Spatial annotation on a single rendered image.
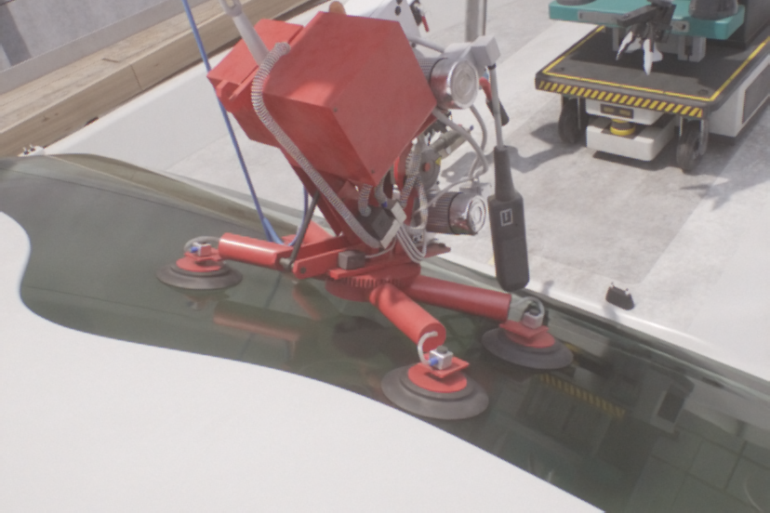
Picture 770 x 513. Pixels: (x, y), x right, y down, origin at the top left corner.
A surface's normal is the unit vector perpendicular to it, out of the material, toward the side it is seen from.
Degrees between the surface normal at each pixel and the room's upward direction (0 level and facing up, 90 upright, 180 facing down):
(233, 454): 21
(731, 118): 90
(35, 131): 90
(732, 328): 8
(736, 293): 5
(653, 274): 0
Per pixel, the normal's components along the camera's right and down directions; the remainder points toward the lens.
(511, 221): 0.27, 0.51
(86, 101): 0.78, 0.24
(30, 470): 0.10, -0.94
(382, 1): -0.33, -0.63
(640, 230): -0.15, -0.82
